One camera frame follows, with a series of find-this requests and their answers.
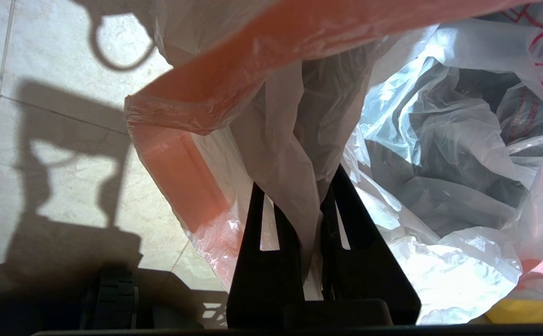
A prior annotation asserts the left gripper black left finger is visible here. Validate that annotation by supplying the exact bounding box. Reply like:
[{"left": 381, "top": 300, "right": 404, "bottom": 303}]
[{"left": 227, "top": 182, "right": 306, "bottom": 328}]

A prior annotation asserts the yellow fabric bag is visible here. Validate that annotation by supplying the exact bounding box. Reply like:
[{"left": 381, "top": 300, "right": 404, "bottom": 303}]
[{"left": 485, "top": 295, "right": 543, "bottom": 325}]

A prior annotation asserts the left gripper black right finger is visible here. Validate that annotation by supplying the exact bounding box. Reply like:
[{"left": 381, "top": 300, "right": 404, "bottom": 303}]
[{"left": 320, "top": 163, "right": 421, "bottom": 326}]

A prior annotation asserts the white red-printed plastic bag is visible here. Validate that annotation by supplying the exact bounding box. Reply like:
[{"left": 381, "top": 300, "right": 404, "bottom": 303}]
[{"left": 125, "top": 0, "right": 543, "bottom": 325}]

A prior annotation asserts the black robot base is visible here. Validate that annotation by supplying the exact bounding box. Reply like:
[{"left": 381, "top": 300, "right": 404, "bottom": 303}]
[{"left": 0, "top": 261, "right": 229, "bottom": 331}]

